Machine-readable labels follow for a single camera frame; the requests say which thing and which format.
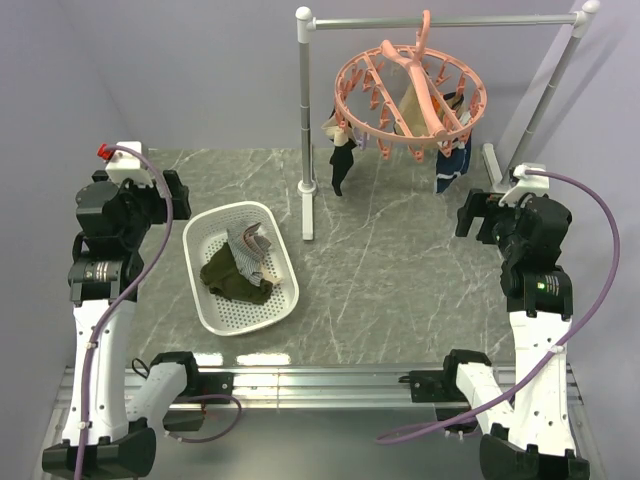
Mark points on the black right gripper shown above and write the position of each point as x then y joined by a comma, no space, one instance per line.
477,205

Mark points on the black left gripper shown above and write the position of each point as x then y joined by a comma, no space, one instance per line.
179,195

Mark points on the grey striped boxer underwear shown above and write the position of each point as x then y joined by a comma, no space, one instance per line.
249,249

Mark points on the pink round clip hanger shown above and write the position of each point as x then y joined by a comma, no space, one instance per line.
369,87

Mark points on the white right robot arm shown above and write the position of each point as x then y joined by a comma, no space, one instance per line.
527,434

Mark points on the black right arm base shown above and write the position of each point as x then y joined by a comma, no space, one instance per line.
435,390

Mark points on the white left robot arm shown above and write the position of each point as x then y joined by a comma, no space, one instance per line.
106,436

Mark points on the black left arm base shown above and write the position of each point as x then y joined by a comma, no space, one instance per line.
197,404

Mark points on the navy blue hanging underwear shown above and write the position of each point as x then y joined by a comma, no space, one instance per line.
457,164

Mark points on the olive green underwear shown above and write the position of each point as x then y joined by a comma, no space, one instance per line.
222,278

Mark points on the beige underwear in basket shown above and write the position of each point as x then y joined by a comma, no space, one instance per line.
269,276

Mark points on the white perforated laundry basket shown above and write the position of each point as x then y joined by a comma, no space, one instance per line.
203,236

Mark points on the beige hanging garment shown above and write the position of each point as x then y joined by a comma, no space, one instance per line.
411,112

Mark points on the black hanging sock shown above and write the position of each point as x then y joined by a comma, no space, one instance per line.
342,158

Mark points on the silver clothes rack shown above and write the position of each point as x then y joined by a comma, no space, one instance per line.
306,23

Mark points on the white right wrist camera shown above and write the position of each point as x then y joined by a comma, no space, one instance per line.
527,179

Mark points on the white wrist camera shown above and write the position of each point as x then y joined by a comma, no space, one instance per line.
122,166
527,179

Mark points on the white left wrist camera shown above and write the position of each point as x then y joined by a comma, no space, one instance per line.
122,166

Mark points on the aluminium mounting rail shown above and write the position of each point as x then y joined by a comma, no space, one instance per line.
342,387

